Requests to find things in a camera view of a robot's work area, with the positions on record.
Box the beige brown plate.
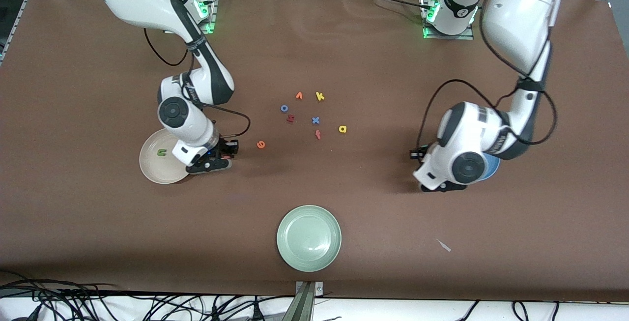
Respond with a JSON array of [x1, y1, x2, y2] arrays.
[[139, 129, 198, 184]]

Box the pale green plate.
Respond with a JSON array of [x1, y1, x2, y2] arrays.
[[276, 205, 342, 272]]

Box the black floor cables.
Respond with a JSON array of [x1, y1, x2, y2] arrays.
[[455, 300, 561, 321]]

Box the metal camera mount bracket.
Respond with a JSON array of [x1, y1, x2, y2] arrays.
[[283, 281, 325, 321]]

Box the black cable bundle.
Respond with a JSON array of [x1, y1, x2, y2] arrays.
[[0, 269, 295, 321]]

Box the blue plate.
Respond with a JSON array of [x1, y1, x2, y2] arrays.
[[479, 154, 501, 182]]

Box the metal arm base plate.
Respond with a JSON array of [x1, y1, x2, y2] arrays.
[[194, 0, 217, 34], [423, 0, 475, 40]]

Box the brown table cover sheet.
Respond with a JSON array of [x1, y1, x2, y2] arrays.
[[0, 0, 629, 303]]

